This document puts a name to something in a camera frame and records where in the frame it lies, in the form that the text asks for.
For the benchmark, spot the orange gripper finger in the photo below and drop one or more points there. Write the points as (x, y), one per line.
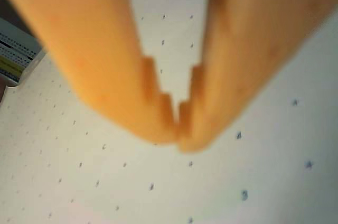
(92, 49)
(251, 36)

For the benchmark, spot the white perforated box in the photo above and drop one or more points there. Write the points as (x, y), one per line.
(16, 49)

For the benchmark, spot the white dotted paper mat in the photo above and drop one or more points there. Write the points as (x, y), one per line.
(132, 181)

